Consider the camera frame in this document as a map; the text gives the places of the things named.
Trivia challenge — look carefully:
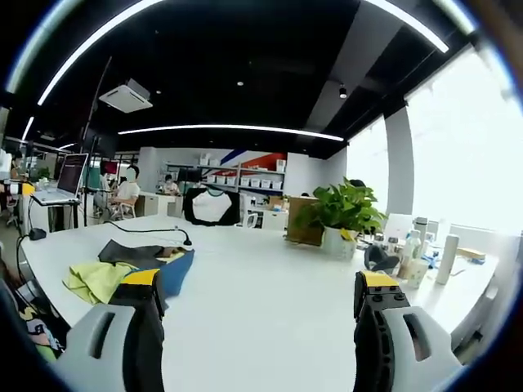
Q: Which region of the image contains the grey thermos flask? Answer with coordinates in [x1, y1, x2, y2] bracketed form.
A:
[412, 216, 430, 246]

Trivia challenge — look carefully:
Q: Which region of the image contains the long curved ceiling light strip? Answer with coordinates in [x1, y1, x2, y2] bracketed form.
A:
[37, 0, 165, 107]

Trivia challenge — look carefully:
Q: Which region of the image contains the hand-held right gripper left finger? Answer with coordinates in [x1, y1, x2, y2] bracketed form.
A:
[52, 268, 167, 392]

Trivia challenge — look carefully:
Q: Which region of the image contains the black tripod pole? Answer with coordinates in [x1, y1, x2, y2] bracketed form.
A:
[83, 56, 114, 228]

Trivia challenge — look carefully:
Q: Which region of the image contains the flat wooden box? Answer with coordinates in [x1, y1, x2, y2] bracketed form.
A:
[454, 246, 488, 261]

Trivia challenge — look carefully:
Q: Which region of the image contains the white laptop stand table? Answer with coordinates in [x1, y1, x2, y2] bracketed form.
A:
[29, 194, 83, 234]

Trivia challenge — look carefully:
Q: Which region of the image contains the blue garment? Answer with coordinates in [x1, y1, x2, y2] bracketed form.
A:
[153, 248, 195, 297]

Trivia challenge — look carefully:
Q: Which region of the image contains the brown cardboard box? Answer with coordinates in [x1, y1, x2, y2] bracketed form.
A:
[286, 195, 326, 247]

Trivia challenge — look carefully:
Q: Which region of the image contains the black hanging monitor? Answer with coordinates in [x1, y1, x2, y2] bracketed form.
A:
[80, 126, 120, 158]

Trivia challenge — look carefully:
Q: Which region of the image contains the white ceiling air conditioner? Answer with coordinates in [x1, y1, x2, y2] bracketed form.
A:
[98, 78, 154, 114]

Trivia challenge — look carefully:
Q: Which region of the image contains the yellow-green garment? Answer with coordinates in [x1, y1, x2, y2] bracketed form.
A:
[62, 261, 141, 305]

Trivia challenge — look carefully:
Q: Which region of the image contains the black and white raglan shirt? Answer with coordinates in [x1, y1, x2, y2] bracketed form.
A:
[182, 186, 242, 227]

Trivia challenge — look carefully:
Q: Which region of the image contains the open silver laptop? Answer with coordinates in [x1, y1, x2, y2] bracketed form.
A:
[31, 153, 89, 206]

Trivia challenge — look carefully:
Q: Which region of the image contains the black gooseneck cable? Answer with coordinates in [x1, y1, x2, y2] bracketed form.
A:
[104, 220, 194, 248]

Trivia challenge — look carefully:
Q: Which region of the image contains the green potted plant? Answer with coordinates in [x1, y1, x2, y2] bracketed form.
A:
[293, 176, 387, 261]

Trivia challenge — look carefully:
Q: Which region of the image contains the dark grey garment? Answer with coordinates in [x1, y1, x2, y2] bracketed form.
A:
[97, 239, 167, 269]

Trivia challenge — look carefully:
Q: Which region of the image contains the tall white bottle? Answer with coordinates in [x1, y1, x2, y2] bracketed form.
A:
[434, 234, 461, 286]

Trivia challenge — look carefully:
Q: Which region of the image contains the colourful printed cloth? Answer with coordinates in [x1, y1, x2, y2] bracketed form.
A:
[15, 285, 71, 361]

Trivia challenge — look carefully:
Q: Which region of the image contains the straight ceiling light strip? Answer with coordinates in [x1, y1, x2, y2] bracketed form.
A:
[118, 123, 346, 143]

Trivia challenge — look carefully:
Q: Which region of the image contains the black rounded desk object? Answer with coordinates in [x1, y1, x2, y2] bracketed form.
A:
[363, 243, 402, 273]

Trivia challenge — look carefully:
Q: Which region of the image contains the shelf with white bins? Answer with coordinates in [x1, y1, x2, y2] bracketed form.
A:
[164, 159, 287, 194]

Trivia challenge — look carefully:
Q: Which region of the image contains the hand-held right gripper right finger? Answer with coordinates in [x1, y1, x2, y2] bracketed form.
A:
[353, 269, 465, 392]

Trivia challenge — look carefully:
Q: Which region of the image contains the ceiling light strip by window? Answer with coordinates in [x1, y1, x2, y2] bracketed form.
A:
[362, 0, 450, 55]

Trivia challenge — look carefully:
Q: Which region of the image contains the white standing card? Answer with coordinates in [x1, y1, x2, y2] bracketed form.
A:
[382, 212, 414, 243]

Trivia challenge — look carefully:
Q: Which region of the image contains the printed paper cup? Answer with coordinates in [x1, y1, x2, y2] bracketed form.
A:
[401, 258, 429, 291]

